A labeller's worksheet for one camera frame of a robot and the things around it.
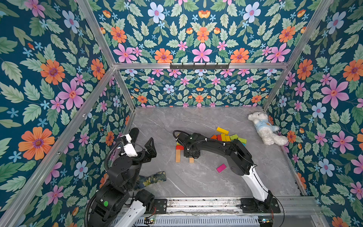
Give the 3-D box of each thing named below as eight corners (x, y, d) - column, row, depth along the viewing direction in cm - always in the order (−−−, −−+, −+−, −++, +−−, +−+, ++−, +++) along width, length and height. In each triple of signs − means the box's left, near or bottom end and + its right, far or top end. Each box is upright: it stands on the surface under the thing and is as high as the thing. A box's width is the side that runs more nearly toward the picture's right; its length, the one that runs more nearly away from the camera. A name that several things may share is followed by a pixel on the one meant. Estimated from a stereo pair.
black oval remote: (128, 143, 101) (126, 140, 98) (133, 129, 108) (131, 126, 106) (135, 143, 101) (134, 140, 98) (139, 129, 108) (138, 126, 106)
